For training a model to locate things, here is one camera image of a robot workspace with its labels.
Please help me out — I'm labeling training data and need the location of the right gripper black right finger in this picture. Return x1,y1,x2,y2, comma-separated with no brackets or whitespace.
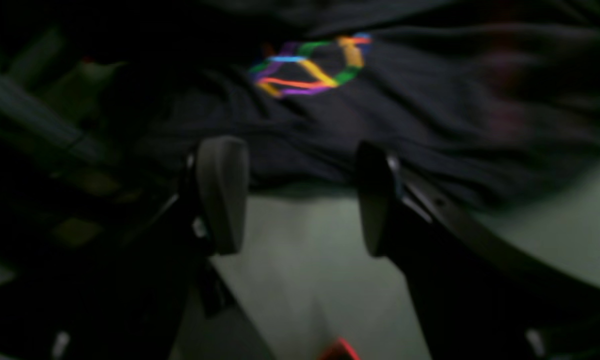
355,141,600,360

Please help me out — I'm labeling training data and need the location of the black t-shirt with colourful logo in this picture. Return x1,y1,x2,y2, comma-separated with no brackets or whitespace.
102,0,600,208

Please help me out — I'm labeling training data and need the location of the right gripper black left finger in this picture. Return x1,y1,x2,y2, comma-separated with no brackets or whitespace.
0,136,250,360

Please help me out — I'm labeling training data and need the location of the red black clamp right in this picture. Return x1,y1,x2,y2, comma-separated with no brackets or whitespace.
318,338,360,360

